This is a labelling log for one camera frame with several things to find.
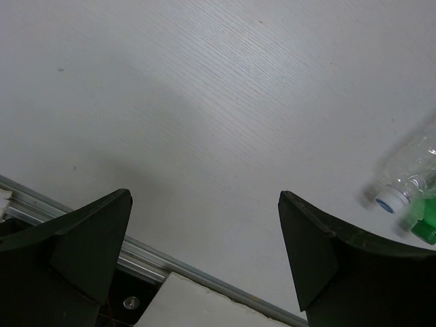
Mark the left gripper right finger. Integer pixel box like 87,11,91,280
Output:
278,191,435,326

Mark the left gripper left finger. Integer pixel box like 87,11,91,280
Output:
1,189,132,326

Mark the clear bottle blue cap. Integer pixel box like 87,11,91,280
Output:
375,124,435,214

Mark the green plastic bottle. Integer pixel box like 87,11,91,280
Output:
407,187,435,245

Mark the front aluminium rail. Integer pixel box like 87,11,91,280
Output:
1,176,308,326

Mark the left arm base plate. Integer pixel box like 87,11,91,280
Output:
95,265,163,327

